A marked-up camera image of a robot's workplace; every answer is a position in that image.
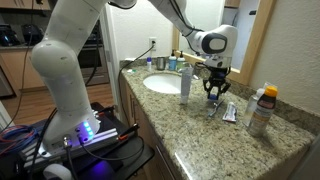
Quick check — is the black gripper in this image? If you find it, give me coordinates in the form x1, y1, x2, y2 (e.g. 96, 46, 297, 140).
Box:
203, 66, 232, 101

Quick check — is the white oval sink basin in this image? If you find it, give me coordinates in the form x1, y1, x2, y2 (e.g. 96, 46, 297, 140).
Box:
142, 72, 183, 95

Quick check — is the blue toothbrush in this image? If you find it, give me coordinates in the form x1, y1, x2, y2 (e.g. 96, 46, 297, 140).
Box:
207, 99, 225, 118

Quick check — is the small toothpaste tube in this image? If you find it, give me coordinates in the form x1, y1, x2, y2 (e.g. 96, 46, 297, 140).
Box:
222, 101, 239, 123

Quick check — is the tall white toothpaste tube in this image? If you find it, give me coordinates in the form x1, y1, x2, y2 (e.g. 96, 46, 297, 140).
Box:
179, 66, 195, 105

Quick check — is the clear plastic bottle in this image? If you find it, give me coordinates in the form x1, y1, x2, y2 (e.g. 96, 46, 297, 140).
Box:
242, 81, 278, 127

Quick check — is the green soap pump bottle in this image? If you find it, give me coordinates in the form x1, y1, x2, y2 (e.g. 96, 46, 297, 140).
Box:
176, 50, 186, 71

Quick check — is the blue label soap pump bottle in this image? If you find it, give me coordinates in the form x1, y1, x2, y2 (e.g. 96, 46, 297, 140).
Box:
168, 49, 178, 71

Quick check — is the sunscreen spray orange cap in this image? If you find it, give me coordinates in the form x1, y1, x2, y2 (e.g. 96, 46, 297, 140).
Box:
246, 85, 279, 138

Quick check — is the grey metal tumbler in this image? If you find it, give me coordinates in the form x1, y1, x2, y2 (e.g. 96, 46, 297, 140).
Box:
156, 56, 167, 71

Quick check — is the small bottle blue cap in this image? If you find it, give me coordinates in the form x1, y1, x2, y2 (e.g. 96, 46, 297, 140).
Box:
146, 56, 153, 73

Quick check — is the wooden vanity cabinet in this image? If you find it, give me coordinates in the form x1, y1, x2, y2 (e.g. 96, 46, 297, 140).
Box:
118, 71, 314, 180

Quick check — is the orange black clamp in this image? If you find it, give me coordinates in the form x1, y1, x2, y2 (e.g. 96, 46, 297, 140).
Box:
117, 122, 141, 141
94, 104, 116, 118

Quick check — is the black robot cart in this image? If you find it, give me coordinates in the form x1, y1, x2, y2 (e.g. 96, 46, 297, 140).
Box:
0, 101, 156, 180

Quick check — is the stainless kitchen oven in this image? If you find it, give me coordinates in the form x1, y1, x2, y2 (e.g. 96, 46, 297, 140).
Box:
77, 19, 111, 87

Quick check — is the white tape roll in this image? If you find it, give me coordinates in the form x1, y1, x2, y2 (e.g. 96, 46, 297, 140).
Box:
42, 162, 73, 180

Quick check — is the black kitchen appliance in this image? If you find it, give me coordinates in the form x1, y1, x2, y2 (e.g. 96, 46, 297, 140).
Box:
21, 23, 45, 46

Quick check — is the wooden kitchen cabinet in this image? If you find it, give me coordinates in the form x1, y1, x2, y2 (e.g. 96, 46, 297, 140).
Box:
0, 46, 47, 92

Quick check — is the black coffee maker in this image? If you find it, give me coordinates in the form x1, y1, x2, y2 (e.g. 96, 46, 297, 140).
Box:
0, 23, 21, 48

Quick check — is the wooden mirror frame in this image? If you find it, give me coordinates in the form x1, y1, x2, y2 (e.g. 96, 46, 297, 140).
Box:
171, 0, 278, 86

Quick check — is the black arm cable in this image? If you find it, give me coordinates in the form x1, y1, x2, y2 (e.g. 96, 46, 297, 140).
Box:
166, 0, 205, 39

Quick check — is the white wall outlet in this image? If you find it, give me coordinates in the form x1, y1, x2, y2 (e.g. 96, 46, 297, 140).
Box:
148, 36, 158, 51

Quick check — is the metal cabinet handle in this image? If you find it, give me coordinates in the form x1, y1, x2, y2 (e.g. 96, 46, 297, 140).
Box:
128, 94, 137, 119
154, 144, 177, 180

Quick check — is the black power cable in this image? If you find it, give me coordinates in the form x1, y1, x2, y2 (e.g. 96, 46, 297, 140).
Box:
116, 41, 156, 118

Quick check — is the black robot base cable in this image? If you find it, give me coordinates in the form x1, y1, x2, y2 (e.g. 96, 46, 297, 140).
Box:
62, 134, 146, 180

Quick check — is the aluminium mounting rail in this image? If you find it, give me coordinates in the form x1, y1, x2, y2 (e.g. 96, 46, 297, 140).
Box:
19, 127, 122, 172

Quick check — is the blue red cable bundle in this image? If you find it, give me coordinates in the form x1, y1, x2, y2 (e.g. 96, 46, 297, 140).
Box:
0, 124, 40, 158

